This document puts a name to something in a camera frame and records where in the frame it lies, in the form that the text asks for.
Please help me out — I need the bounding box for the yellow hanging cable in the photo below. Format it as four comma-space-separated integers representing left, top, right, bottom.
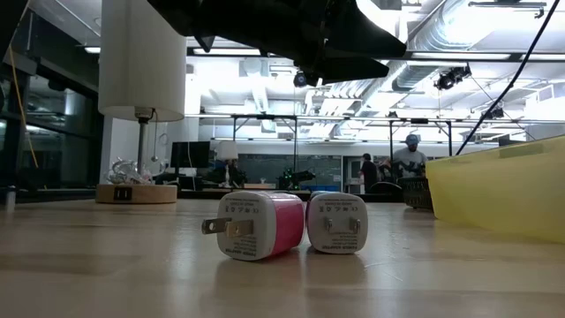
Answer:
8, 46, 40, 170

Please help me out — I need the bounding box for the black ceiling light rail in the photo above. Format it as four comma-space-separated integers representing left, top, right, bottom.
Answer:
186, 46, 565, 62

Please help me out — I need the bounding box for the black office chair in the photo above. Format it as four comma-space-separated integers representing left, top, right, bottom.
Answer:
367, 180, 403, 203

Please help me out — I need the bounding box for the white shade wooden base lamp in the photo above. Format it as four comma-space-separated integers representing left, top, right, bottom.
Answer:
94, 0, 187, 205

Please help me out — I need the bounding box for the yellow translucent plastic tray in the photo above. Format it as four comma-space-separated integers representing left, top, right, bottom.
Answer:
426, 136, 565, 246

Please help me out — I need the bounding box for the small white shade lamp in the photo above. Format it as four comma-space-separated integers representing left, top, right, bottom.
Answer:
215, 140, 239, 186

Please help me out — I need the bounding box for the black metal frame rig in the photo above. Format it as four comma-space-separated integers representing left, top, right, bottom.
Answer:
388, 117, 455, 173
229, 113, 299, 178

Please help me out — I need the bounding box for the black ceiling spotlight cluster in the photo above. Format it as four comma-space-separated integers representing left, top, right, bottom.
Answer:
434, 64, 472, 92

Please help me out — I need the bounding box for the purple white power adapter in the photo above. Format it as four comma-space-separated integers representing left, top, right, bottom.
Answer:
305, 191, 369, 256

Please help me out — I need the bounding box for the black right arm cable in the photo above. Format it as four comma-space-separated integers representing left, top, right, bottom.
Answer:
454, 0, 561, 156

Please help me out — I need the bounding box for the person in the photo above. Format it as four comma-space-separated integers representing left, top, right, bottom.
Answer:
390, 134, 428, 178
359, 153, 380, 194

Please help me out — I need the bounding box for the small grey cylinder post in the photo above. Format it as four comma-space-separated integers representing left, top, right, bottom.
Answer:
4, 185, 18, 211

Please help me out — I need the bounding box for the pink white power adapter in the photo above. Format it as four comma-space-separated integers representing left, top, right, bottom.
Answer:
201, 190, 307, 262

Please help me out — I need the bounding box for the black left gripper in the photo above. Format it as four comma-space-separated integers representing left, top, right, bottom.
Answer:
147, 0, 407, 87

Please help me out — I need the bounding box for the crumpled clear plastic wrap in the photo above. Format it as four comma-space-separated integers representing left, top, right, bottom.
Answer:
105, 158, 154, 186

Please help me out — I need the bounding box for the black computer monitor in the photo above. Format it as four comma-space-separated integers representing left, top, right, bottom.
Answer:
169, 140, 212, 170

